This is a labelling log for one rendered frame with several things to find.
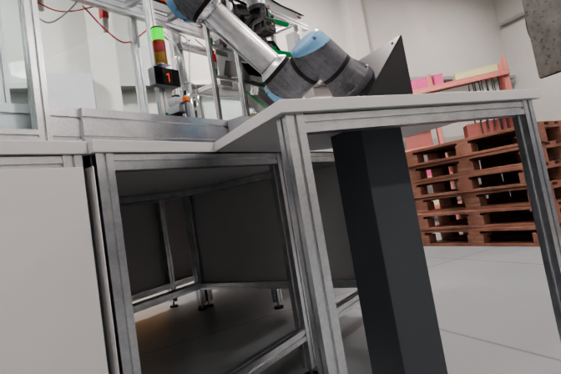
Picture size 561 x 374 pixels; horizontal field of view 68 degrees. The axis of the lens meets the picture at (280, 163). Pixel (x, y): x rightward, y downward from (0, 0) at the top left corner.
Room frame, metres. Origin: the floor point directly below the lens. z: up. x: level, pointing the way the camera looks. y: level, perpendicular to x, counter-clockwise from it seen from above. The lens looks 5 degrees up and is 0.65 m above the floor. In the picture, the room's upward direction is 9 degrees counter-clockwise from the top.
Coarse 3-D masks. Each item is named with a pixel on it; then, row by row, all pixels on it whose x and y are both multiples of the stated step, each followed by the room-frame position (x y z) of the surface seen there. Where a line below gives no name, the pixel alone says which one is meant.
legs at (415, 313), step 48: (288, 144) 0.89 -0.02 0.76; (336, 144) 1.34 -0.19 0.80; (384, 144) 1.26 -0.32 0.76; (528, 144) 1.27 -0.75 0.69; (288, 192) 0.92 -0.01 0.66; (384, 192) 1.25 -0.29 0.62; (528, 192) 1.30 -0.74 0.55; (384, 240) 1.23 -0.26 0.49; (384, 288) 1.24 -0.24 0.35; (336, 336) 0.90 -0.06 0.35; (384, 336) 1.28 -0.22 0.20; (432, 336) 1.28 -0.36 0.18
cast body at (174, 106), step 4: (172, 96) 1.50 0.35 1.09; (176, 96) 1.50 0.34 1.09; (168, 100) 1.51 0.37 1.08; (172, 100) 1.50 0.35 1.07; (176, 100) 1.49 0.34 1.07; (180, 100) 1.51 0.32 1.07; (168, 104) 1.51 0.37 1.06; (172, 104) 1.50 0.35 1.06; (176, 104) 1.48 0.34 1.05; (180, 104) 1.49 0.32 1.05; (168, 108) 1.51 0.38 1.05; (172, 108) 1.50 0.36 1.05; (176, 108) 1.49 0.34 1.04; (180, 108) 1.49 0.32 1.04; (184, 108) 1.50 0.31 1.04; (168, 112) 1.52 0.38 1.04; (172, 112) 1.50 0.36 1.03; (176, 112) 1.49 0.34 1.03; (180, 112) 1.50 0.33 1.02; (184, 112) 1.51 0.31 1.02
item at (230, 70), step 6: (228, 66) 1.99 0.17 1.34; (234, 66) 1.96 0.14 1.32; (246, 66) 2.08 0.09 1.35; (228, 72) 1.99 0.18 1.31; (234, 72) 1.96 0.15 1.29; (246, 72) 1.90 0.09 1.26; (252, 72) 2.06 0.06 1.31; (258, 72) 2.03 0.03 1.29; (246, 78) 1.91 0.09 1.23; (252, 78) 1.88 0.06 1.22; (258, 78) 1.85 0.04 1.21
